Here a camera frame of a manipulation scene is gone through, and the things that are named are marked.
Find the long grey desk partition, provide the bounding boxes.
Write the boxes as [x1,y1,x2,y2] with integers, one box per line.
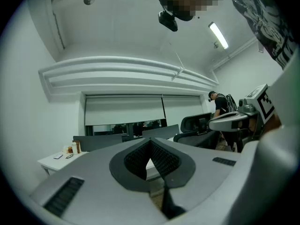
[73,134,123,152]

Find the black head camera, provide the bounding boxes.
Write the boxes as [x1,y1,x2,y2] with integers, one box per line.
[158,10,179,32]

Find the person's black printed shirt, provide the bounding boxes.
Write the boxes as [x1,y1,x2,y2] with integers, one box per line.
[222,0,298,70]

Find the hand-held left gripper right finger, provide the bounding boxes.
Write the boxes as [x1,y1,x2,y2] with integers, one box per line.
[150,137,242,211]

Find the short grey desk partition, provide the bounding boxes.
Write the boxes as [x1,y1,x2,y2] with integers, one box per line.
[142,124,180,140]

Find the brown cardboard box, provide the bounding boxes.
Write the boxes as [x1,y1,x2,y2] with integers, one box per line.
[72,140,82,154]

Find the white wall conduit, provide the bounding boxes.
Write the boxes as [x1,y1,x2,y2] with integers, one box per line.
[211,36,259,70]

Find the person's head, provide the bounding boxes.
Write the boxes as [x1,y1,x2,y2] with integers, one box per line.
[157,0,224,22]

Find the long ceiling lamp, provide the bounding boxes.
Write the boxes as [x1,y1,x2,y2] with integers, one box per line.
[208,21,229,50]

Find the black office chair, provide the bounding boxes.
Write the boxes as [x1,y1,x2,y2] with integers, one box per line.
[173,112,221,150]

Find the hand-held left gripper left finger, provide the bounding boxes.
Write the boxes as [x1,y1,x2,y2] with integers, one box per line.
[30,137,168,225]

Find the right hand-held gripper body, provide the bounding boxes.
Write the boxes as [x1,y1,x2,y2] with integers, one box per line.
[238,83,275,126]

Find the dark glass window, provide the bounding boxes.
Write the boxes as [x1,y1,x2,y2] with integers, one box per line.
[85,118,168,137]

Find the white roller blind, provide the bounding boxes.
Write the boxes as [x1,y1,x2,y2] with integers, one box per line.
[84,95,165,127]
[162,95,203,126]

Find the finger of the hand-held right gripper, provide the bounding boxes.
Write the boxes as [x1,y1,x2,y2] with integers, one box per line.
[208,111,249,132]

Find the white ceiling ducts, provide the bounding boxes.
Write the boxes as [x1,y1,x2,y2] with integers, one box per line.
[38,56,220,102]

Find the person's right forearm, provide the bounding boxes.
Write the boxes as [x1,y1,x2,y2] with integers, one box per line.
[263,113,282,135]

